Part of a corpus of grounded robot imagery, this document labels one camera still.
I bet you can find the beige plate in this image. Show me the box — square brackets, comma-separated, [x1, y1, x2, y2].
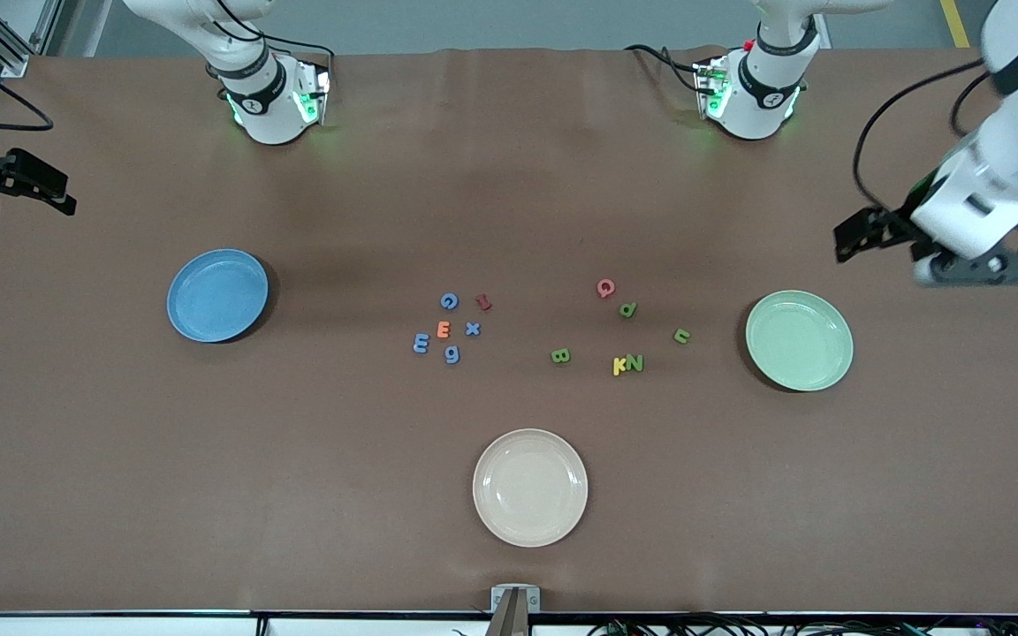
[472, 428, 589, 549]

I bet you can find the aluminium frame post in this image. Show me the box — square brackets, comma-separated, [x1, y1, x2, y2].
[0, 0, 64, 79]

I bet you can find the blue plate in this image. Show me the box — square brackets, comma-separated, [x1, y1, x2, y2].
[166, 248, 270, 344]

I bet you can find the metal base connector bracket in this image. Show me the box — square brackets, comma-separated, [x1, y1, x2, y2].
[295, 57, 333, 126]
[693, 57, 733, 120]

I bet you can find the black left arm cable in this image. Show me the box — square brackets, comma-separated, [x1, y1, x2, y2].
[854, 57, 1005, 213]

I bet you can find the green plate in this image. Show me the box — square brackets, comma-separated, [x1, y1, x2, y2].
[745, 290, 855, 392]

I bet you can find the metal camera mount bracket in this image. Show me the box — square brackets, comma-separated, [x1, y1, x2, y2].
[484, 584, 543, 636]

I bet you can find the black base cable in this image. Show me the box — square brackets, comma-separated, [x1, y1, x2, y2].
[622, 42, 706, 96]
[209, 0, 338, 67]

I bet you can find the brown table mat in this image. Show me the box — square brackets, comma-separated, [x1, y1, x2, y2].
[0, 46, 1018, 615]

